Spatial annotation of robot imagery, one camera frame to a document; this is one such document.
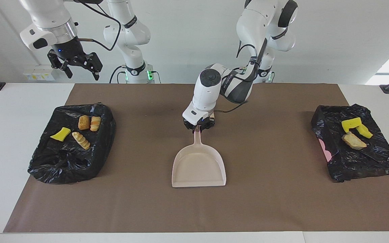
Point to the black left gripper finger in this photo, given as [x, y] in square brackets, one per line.
[191, 129]
[205, 127]

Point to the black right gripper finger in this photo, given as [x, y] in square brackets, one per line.
[59, 64]
[94, 64]

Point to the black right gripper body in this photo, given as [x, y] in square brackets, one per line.
[69, 50]

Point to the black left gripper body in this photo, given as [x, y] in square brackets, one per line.
[198, 122]

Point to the beige plastic dustpan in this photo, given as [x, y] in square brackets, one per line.
[199, 167]

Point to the brown toy bread roll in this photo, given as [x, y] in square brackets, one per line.
[84, 122]

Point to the pale toy croissant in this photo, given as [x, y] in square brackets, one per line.
[81, 140]
[95, 124]

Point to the yellow green sponge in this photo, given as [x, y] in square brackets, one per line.
[60, 134]

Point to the orange striped toy croissant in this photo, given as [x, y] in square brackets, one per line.
[354, 141]

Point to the notched yellow sponge piece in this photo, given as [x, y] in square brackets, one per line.
[365, 131]

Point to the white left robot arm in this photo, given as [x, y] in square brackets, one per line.
[211, 91]

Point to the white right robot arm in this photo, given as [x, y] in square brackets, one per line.
[49, 23]

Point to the tall black bag-lined bin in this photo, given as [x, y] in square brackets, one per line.
[66, 162]

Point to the pink bin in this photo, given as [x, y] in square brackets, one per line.
[326, 152]

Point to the low black trash bag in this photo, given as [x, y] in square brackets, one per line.
[356, 158]

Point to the brown paper table mat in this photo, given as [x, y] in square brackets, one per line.
[214, 209]

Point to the white wall outlet box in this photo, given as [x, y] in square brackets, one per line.
[39, 76]

